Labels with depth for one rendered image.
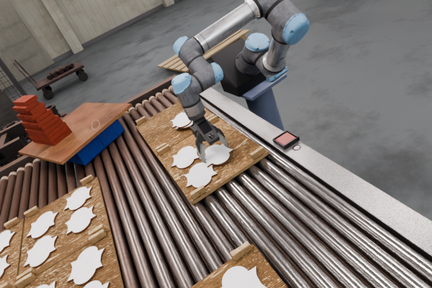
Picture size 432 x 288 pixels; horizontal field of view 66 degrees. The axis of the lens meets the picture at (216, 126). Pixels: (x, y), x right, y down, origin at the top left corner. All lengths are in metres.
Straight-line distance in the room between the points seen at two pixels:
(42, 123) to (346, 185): 1.49
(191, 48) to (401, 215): 0.86
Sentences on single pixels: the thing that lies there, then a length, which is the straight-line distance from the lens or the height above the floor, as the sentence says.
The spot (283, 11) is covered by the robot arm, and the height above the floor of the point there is 1.34.
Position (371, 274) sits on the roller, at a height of 0.92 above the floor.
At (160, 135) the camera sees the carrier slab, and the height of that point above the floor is 0.94.
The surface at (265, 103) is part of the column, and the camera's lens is 1.95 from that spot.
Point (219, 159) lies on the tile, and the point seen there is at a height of 0.95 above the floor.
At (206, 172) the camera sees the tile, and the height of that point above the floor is 0.94.
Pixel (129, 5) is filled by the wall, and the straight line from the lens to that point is 11.32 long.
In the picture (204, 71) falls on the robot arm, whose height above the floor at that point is 1.28.
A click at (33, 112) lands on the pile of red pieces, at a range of 1.92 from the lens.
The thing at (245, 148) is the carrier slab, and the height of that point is 0.94.
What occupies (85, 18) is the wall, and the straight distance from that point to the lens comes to 10.98.
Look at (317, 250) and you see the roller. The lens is 0.97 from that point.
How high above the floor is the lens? 1.71
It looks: 30 degrees down
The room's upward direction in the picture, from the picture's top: 23 degrees counter-clockwise
